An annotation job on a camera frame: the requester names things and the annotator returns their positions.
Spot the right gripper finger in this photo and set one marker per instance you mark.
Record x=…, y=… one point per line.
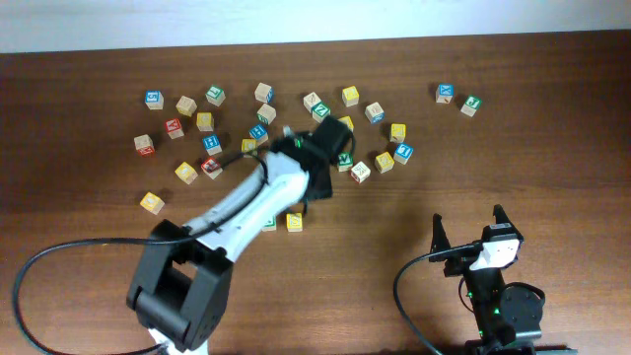
x=440, y=243
x=501, y=218

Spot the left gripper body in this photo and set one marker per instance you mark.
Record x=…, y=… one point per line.
x=328, y=193

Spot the yellow S block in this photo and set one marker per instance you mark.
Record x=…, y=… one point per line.
x=294, y=222

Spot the green R block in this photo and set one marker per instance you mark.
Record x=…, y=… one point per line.
x=270, y=225

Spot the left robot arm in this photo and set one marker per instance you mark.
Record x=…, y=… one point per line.
x=181, y=285

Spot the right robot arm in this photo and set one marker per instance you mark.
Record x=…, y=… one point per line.
x=508, y=315

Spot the green V block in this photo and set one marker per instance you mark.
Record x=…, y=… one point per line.
x=344, y=162

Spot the white picture block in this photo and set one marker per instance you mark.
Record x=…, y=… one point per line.
x=360, y=172

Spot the yellow E block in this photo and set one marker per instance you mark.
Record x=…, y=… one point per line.
x=384, y=162

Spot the green Z block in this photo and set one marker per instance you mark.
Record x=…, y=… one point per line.
x=320, y=111

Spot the blue H block centre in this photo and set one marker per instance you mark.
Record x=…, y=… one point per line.
x=259, y=134

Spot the blue h block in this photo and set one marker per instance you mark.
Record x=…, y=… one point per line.
x=212, y=145
x=259, y=134

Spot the yellow block centre left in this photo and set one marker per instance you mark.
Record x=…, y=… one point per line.
x=248, y=145

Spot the plain wood block top centre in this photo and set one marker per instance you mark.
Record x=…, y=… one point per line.
x=310, y=101

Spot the wood block green side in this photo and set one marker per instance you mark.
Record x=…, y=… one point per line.
x=266, y=114

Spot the blue I block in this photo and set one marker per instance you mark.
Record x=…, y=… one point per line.
x=402, y=153

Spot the wood block blue D front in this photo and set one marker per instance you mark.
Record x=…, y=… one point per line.
x=374, y=112

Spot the yellow block top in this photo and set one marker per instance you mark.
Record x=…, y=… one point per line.
x=350, y=96

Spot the yellow block right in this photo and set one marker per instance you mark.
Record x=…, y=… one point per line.
x=397, y=133

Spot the wood block blue D side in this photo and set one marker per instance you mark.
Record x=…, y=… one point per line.
x=264, y=93

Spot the red I block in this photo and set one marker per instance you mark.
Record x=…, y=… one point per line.
x=211, y=167

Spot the blue H block left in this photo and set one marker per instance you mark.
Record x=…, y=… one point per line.
x=212, y=145

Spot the green J block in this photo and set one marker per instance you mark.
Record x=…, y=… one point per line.
x=471, y=105

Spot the yellow G block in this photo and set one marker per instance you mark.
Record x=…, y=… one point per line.
x=205, y=121

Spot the yellow O block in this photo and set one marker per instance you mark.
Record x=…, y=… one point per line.
x=186, y=173

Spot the blue X block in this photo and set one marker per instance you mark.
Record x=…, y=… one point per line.
x=444, y=93

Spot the green L block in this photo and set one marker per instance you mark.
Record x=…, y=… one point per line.
x=215, y=95

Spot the plain wood yellow-side block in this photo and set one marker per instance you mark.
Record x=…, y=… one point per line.
x=186, y=106

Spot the red A block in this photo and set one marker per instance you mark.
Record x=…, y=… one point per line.
x=174, y=128

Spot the yellow O block lowest left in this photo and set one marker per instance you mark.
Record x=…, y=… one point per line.
x=152, y=203

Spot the blue block far left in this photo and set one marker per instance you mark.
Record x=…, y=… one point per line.
x=154, y=100

